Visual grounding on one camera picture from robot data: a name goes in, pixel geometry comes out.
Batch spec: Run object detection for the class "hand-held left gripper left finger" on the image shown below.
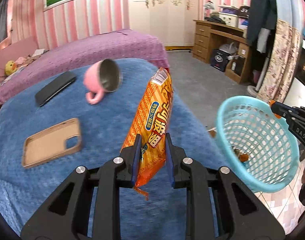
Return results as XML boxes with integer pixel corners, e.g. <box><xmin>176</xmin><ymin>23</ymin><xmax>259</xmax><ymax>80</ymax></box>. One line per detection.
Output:
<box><xmin>20</xmin><ymin>134</ymin><xmax>141</xmax><ymax>240</ymax></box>

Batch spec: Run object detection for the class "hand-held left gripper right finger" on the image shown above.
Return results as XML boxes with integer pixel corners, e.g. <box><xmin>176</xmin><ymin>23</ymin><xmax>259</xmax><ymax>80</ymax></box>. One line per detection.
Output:
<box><xmin>165</xmin><ymin>132</ymin><xmax>286</xmax><ymax>240</ymax></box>

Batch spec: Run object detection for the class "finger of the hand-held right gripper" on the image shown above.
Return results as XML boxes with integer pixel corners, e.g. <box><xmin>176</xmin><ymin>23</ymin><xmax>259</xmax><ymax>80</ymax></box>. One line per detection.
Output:
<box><xmin>269</xmin><ymin>100</ymin><xmax>296</xmax><ymax>119</ymax></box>

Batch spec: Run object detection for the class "orange snack packet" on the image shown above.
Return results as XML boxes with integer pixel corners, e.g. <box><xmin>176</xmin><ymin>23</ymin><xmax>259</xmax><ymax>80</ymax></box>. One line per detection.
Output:
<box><xmin>120</xmin><ymin>67</ymin><xmax>174</xmax><ymax>201</ymax></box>

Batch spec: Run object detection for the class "turquoise plastic basket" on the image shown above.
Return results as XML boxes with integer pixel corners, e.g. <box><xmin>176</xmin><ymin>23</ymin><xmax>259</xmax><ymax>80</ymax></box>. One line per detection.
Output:
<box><xmin>215</xmin><ymin>95</ymin><xmax>300</xmax><ymax>194</ymax></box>

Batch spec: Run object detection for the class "white fan stand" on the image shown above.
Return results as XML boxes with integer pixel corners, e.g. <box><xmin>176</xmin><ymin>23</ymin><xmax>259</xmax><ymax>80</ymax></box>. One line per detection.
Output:
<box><xmin>247</xmin><ymin>57</ymin><xmax>271</xmax><ymax>98</ymax></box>

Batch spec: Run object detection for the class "blue fleece blanket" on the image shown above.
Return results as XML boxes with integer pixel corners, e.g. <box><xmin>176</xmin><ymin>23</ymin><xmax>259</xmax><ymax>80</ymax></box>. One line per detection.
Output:
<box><xmin>0</xmin><ymin>58</ymin><xmax>233</xmax><ymax>240</ymax></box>

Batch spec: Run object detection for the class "white cabinet with black door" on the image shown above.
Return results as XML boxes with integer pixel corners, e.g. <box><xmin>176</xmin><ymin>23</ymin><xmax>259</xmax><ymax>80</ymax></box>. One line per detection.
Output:
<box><xmin>289</xmin><ymin>39</ymin><xmax>305</xmax><ymax>108</ymax></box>

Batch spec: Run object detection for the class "black bottle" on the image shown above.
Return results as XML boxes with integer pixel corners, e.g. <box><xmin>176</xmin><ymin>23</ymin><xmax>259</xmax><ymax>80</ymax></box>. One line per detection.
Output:
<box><xmin>231</xmin><ymin>56</ymin><xmax>246</xmax><ymax>77</ymax></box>

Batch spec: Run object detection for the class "navy box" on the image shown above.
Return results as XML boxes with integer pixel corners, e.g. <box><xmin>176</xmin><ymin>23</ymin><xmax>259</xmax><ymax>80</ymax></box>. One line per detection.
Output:
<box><xmin>209</xmin><ymin>49</ymin><xmax>229</xmax><ymax>73</ymax></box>

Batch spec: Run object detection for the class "white appliance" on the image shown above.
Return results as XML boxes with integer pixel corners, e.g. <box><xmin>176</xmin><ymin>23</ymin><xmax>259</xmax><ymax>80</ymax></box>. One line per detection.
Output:
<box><xmin>219</xmin><ymin>42</ymin><xmax>239</xmax><ymax>57</ymax></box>

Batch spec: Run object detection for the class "pink cup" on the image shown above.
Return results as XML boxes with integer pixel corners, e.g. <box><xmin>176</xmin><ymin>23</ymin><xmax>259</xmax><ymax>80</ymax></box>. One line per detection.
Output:
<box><xmin>83</xmin><ymin>58</ymin><xmax>123</xmax><ymax>105</ymax></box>

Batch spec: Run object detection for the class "tan phone case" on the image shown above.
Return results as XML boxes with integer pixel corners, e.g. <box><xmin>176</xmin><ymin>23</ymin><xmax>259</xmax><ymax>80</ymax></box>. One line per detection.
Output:
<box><xmin>22</xmin><ymin>117</ymin><xmax>82</xmax><ymax>169</ymax></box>

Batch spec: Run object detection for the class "dark hanging jacket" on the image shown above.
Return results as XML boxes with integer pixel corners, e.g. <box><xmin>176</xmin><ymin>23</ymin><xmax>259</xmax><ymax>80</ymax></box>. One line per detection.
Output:
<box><xmin>246</xmin><ymin>0</ymin><xmax>278</xmax><ymax>53</ymax></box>

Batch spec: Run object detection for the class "white storage box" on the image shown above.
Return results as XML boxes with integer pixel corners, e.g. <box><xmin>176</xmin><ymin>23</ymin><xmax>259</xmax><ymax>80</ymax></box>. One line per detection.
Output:
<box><xmin>217</xmin><ymin>12</ymin><xmax>239</xmax><ymax>28</ymax></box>

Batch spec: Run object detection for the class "black cap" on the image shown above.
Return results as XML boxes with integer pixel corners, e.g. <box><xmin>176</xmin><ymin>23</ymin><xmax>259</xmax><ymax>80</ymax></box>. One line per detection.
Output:
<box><xmin>239</xmin><ymin>5</ymin><xmax>251</xmax><ymax>18</ymax></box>

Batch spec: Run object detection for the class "wooden desk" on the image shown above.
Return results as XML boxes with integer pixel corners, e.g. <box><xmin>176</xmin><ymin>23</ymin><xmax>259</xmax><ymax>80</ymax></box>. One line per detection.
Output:
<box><xmin>193</xmin><ymin>19</ymin><xmax>253</xmax><ymax>84</ymax></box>

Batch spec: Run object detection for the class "pale blue curtain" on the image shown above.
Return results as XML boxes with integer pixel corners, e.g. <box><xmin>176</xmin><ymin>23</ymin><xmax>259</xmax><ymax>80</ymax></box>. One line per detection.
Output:
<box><xmin>273</xmin><ymin>0</ymin><xmax>305</xmax><ymax>34</ymax></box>

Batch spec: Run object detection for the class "black phone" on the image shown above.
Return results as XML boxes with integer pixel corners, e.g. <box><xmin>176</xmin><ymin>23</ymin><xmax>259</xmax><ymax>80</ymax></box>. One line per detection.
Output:
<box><xmin>35</xmin><ymin>71</ymin><xmax>77</xmax><ymax>108</ymax></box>

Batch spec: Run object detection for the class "dark cloth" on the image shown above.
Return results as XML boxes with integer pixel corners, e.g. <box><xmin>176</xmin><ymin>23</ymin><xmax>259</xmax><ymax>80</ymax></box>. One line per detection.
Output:
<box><xmin>205</xmin><ymin>15</ymin><xmax>227</xmax><ymax>25</ymax></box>

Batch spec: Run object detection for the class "purple bag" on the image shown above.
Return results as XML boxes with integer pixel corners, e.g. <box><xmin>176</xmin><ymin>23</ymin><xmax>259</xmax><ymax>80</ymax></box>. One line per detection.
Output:
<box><xmin>221</xmin><ymin>5</ymin><xmax>241</xmax><ymax>14</ymax></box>

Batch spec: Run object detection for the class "bed with purple bedspread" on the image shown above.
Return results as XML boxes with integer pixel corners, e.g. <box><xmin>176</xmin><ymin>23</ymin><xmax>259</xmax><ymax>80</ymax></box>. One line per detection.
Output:
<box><xmin>0</xmin><ymin>29</ymin><xmax>171</xmax><ymax>105</ymax></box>

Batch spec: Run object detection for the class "desk lamp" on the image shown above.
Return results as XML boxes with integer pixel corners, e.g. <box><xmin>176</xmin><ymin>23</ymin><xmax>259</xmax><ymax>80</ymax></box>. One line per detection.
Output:
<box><xmin>203</xmin><ymin>1</ymin><xmax>216</xmax><ymax>21</ymax></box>

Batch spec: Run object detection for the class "white wardrobe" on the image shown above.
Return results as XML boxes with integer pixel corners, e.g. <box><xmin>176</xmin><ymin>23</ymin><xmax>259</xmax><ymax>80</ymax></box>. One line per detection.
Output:
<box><xmin>127</xmin><ymin>0</ymin><xmax>201</xmax><ymax>48</ymax></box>

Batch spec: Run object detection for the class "yellow duck plush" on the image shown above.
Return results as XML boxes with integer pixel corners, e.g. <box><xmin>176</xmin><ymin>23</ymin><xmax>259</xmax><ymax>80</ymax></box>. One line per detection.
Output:
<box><xmin>5</xmin><ymin>60</ymin><xmax>17</xmax><ymax>76</ymax></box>

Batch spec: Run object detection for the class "pink headboard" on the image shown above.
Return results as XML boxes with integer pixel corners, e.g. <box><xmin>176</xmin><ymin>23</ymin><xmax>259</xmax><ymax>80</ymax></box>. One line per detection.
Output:
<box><xmin>0</xmin><ymin>36</ymin><xmax>39</xmax><ymax>80</ymax></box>

